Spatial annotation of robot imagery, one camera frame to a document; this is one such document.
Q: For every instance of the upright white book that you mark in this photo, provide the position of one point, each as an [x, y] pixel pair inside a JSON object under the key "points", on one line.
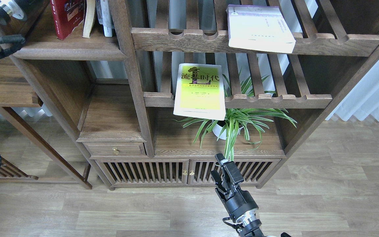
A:
{"points": [[105, 18]]}

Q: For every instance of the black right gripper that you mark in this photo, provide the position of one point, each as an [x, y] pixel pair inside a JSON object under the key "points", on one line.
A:
{"points": [[241, 207]]}

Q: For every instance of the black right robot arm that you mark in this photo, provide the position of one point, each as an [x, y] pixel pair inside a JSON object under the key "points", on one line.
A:
{"points": [[244, 230]]}

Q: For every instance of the red cover book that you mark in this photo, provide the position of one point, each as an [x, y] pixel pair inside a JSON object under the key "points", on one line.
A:
{"points": [[67, 15]]}

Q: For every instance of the dark wooden bookshelf unit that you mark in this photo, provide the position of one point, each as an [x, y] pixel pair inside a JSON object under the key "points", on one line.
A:
{"points": [[117, 92]]}

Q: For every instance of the white curtain right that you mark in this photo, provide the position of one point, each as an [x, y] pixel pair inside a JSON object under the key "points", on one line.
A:
{"points": [[362, 101]]}

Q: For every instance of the yellow green cover book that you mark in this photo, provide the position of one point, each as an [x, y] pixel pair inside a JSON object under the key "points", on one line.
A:
{"points": [[200, 92]]}

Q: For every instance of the white plant pot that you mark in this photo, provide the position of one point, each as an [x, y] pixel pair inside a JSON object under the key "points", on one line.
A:
{"points": [[218, 131]]}

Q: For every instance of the white purple cover book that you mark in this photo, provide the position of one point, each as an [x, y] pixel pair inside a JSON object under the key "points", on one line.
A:
{"points": [[259, 28]]}

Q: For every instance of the upright cream paged book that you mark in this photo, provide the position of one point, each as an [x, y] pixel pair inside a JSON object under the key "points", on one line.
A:
{"points": [[89, 18]]}

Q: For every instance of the green spider plant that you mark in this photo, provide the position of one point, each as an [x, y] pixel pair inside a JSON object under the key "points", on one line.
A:
{"points": [[235, 119]]}

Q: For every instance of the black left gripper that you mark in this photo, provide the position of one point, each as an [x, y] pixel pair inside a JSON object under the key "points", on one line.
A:
{"points": [[25, 8]]}

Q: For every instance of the brass drawer knob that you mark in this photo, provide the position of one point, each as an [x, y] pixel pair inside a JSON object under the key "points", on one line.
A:
{"points": [[115, 151]]}

